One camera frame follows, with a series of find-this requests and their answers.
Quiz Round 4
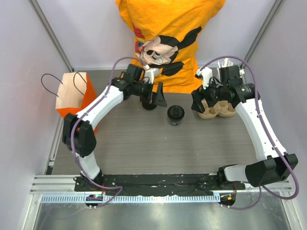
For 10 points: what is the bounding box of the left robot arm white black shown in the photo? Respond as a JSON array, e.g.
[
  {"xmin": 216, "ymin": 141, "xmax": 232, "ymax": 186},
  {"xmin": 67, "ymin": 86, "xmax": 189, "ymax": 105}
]
[{"xmin": 62, "ymin": 64, "xmax": 167, "ymax": 191}]

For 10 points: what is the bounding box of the white slotted cable duct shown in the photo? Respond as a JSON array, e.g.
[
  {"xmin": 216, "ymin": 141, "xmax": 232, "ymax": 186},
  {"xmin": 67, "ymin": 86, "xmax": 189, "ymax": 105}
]
[{"xmin": 41, "ymin": 194, "xmax": 220, "ymax": 204}]

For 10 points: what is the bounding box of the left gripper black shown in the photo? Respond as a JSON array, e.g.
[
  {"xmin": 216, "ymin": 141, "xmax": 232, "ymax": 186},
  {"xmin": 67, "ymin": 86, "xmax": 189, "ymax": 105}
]
[{"xmin": 133, "ymin": 80, "xmax": 166, "ymax": 107}]

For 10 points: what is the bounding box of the orange paper bag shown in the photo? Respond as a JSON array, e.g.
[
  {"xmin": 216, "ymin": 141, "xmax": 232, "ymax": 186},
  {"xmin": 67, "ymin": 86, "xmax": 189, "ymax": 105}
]
[{"xmin": 40, "ymin": 71, "xmax": 99, "ymax": 135}]

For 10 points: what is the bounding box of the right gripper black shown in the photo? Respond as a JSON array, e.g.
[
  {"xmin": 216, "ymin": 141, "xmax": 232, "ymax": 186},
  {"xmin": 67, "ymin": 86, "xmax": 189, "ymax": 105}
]
[{"xmin": 192, "ymin": 75, "xmax": 228, "ymax": 113}]

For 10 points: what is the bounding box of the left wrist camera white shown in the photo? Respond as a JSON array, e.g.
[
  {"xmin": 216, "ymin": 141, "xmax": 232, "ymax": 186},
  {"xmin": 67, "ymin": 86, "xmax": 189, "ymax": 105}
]
[{"xmin": 143, "ymin": 65, "xmax": 160, "ymax": 84}]

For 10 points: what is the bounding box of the lower pulp cup carrier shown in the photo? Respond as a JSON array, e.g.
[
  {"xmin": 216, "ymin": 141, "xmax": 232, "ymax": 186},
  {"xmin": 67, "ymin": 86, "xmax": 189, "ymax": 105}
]
[{"xmin": 198, "ymin": 100, "xmax": 236, "ymax": 119}]

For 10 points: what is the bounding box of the black plastic cup lid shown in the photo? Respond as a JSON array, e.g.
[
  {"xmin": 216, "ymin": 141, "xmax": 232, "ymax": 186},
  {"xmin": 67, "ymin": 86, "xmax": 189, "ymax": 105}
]
[{"xmin": 167, "ymin": 105, "xmax": 185, "ymax": 114}]

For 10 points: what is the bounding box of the black ribbed cup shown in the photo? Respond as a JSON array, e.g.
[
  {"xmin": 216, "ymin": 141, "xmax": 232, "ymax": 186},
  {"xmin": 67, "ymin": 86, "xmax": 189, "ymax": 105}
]
[{"xmin": 142, "ymin": 102, "xmax": 157, "ymax": 111}]

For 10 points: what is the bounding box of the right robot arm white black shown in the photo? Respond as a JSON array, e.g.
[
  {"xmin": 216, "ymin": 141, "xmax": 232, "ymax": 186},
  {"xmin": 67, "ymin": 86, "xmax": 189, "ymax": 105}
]
[{"xmin": 191, "ymin": 65, "xmax": 298, "ymax": 189}]

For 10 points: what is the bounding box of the aluminium frame rail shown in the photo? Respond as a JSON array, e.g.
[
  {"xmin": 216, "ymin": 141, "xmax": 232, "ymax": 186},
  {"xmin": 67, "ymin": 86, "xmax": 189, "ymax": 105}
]
[{"xmin": 28, "ymin": 0, "xmax": 74, "ymax": 72}]

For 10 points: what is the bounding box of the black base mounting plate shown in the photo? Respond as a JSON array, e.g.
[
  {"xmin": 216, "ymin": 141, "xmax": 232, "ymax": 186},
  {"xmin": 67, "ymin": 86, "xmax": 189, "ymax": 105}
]
[{"xmin": 73, "ymin": 173, "xmax": 246, "ymax": 196}]

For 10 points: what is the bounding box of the orange cartoon mouse cloth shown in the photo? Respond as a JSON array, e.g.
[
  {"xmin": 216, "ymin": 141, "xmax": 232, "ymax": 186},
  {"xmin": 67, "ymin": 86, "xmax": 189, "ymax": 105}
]
[{"xmin": 116, "ymin": 0, "xmax": 225, "ymax": 93}]

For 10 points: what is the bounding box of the black cup from stack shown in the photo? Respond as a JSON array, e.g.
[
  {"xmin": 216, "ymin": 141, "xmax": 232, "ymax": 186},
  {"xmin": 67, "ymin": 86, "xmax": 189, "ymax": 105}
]
[{"xmin": 167, "ymin": 114, "xmax": 184, "ymax": 126}]

